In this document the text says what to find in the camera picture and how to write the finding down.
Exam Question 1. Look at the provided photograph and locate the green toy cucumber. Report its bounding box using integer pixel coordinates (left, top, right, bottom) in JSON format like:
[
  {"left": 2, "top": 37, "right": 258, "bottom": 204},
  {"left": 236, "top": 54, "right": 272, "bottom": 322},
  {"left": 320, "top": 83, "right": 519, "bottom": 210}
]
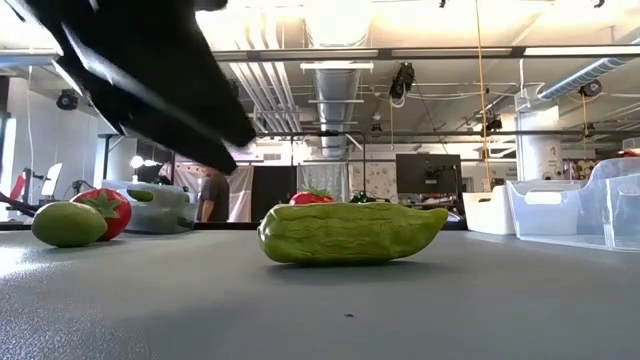
[
  {"left": 257, "top": 201, "right": 450, "bottom": 266},
  {"left": 125, "top": 185, "right": 156, "bottom": 204}
]

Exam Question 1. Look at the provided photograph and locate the red toy tomato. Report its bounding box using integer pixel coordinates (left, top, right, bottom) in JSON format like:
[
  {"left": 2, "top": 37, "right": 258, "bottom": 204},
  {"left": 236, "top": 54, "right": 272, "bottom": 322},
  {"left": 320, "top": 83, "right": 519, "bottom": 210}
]
[
  {"left": 69, "top": 187, "right": 133, "bottom": 242},
  {"left": 288, "top": 184, "right": 337, "bottom": 206}
]

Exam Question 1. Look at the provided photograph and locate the green toy lime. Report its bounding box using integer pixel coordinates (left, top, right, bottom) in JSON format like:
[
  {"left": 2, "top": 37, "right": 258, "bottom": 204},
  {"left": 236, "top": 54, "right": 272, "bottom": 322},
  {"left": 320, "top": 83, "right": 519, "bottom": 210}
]
[{"left": 31, "top": 200, "right": 109, "bottom": 249}]

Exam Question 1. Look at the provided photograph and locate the grey plastic basket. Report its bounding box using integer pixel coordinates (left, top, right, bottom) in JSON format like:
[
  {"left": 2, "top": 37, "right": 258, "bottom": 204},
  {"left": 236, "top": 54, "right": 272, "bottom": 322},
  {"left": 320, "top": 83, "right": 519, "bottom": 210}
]
[{"left": 102, "top": 179, "right": 199, "bottom": 235}]

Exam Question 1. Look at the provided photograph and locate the person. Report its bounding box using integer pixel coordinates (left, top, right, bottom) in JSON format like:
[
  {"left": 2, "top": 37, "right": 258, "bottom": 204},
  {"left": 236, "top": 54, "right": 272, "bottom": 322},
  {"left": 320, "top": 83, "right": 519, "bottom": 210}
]
[{"left": 197, "top": 167, "right": 231, "bottom": 223}]

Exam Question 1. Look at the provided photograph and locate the black monitor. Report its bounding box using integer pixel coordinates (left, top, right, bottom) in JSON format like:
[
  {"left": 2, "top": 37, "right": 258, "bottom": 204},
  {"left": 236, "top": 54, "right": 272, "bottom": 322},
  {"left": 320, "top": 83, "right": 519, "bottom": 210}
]
[{"left": 395, "top": 153, "right": 464, "bottom": 196}]

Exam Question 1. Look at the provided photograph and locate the grey table mat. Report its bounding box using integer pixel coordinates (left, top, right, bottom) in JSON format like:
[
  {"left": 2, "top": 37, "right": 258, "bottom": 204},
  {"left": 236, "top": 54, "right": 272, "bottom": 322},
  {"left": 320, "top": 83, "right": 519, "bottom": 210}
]
[{"left": 0, "top": 228, "right": 640, "bottom": 360}]

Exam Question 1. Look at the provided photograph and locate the white plastic basket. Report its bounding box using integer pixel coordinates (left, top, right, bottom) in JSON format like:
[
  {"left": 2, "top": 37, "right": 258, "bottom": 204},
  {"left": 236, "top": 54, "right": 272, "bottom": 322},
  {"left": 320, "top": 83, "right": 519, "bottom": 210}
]
[{"left": 462, "top": 184, "right": 516, "bottom": 236}]

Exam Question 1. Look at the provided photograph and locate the white pillar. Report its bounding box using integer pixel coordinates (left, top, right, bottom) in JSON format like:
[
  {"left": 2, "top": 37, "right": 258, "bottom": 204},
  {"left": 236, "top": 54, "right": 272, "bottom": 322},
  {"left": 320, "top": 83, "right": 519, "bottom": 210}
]
[{"left": 514, "top": 104, "right": 564, "bottom": 181}]

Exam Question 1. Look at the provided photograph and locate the clear plastic basket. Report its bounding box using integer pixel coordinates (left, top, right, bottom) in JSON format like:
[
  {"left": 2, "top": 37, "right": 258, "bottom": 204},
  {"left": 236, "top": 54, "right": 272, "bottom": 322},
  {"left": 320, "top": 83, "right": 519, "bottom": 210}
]
[{"left": 505, "top": 157, "right": 640, "bottom": 253}]

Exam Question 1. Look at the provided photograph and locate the silver ventilation duct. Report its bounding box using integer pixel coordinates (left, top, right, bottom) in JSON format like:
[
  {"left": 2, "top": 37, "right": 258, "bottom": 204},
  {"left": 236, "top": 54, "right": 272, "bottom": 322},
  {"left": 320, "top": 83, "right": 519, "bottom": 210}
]
[{"left": 304, "top": 0, "right": 374, "bottom": 156}]

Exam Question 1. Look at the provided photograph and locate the black ceiling camera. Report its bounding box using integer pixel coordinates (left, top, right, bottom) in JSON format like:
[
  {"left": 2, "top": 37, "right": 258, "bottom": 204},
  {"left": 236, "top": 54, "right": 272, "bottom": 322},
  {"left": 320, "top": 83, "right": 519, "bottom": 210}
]
[{"left": 389, "top": 62, "right": 416, "bottom": 109}]

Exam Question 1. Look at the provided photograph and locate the yellow hanging rope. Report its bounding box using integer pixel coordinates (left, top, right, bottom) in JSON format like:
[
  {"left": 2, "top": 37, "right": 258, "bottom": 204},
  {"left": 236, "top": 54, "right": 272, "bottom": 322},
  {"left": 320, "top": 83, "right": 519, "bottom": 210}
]
[{"left": 473, "top": 0, "right": 494, "bottom": 191}]

